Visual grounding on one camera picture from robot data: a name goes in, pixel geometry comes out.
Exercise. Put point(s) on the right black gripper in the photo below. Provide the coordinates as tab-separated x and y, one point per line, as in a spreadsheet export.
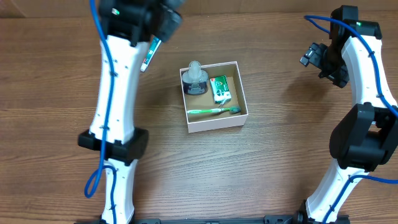
315	56

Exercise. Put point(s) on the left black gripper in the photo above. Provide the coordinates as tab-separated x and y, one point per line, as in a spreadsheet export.
170	23

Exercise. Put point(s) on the teal toothpaste tube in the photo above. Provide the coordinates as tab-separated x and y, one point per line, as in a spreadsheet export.
156	42

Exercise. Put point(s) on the dark blue soap pump bottle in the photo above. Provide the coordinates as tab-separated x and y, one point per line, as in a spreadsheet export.
195	79

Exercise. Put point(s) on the green soap bar package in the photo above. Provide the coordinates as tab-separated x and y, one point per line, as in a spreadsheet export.
220	89

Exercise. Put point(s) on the green toothbrush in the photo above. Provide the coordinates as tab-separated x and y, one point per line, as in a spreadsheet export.
232	110

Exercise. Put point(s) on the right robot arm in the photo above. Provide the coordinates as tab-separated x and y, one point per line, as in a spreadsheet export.
367	136

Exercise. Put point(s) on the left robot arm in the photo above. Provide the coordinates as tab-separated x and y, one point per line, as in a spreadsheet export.
126	29

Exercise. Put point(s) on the white cardboard box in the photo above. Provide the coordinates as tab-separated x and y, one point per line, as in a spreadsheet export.
210	121

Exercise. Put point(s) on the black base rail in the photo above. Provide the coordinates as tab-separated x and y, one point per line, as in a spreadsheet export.
268	219

